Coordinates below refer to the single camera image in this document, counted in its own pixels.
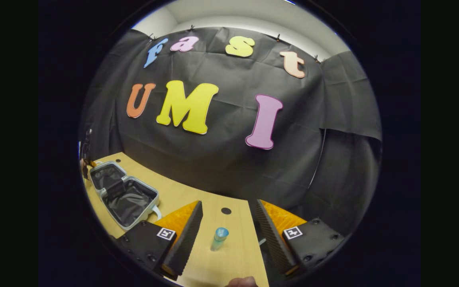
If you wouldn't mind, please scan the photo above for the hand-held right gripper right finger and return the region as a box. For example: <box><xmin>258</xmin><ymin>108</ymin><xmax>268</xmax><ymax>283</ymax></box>
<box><xmin>255</xmin><ymin>199</ymin><xmax>346</xmax><ymax>277</ymax></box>

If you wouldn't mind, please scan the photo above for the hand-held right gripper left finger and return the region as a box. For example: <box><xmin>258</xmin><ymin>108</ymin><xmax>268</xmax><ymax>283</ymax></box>
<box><xmin>116</xmin><ymin>200</ymin><xmax>204</xmax><ymax>281</ymax></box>

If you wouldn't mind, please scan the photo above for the light blue suitcase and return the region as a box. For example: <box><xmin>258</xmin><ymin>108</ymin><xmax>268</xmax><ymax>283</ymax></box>
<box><xmin>89</xmin><ymin>161</ymin><xmax>162</xmax><ymax>231</ymax></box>

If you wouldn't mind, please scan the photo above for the blue capped clear bottle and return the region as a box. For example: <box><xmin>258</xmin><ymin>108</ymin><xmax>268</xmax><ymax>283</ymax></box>
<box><xmin>210</xmin><ymin>227</ymin><xmax>229</xmax><ymax>252</ymax></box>

